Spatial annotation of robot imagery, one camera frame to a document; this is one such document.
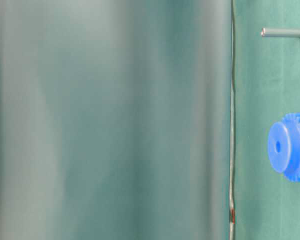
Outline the grey metal shaft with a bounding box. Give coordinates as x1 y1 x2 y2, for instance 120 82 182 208
260 27 300 38

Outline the blue plastic spur gear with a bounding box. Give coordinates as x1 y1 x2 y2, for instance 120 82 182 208
267 113 300 182

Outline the green backdrop curtain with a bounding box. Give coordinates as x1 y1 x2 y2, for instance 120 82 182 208
0 0 232 240

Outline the green cloth table cover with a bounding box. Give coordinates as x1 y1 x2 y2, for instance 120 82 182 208
233 0 300 240

